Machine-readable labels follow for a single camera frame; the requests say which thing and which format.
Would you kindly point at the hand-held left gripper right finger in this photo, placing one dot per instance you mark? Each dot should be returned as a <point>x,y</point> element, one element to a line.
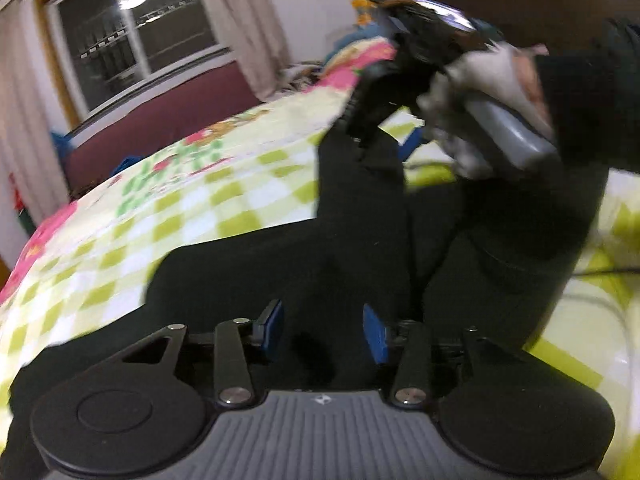
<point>375,336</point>

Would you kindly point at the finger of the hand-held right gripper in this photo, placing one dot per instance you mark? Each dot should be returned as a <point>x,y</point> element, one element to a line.
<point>367,105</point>

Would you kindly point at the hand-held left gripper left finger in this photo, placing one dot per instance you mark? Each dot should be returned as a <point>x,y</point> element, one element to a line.
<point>273,329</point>

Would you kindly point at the black pants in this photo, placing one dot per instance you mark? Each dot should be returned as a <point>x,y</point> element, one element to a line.
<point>300,270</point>

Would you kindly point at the person's right forearm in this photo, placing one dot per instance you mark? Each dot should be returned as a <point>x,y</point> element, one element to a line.
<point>590,95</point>

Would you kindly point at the person's right hand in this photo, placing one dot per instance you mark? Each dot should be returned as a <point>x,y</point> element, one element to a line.
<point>487,72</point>

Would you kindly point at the pink floral quilt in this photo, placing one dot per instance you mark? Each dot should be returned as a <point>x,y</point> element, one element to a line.
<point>360,57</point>

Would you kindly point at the blue cloth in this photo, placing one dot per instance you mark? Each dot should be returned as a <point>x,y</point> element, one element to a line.
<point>345,42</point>

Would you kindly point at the orange printed item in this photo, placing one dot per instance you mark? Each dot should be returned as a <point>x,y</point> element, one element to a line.
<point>363,10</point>

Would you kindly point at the narrow beige curtain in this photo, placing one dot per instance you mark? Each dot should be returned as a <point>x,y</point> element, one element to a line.
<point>245,25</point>

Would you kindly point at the checkered floral bed blanket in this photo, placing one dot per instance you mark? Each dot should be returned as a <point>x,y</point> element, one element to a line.
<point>210,190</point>

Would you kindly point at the window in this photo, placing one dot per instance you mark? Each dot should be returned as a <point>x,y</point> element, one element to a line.
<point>135,30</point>

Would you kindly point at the wooden furniture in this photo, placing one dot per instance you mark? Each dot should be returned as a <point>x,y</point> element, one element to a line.
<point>4,271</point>

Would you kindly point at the blue item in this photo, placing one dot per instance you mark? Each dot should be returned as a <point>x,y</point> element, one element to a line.
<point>61,141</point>

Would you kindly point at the red green item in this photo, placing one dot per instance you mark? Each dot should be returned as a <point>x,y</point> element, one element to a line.
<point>18,200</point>

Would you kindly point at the wide beige curtain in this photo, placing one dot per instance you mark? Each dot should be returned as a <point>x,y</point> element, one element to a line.
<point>25,125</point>

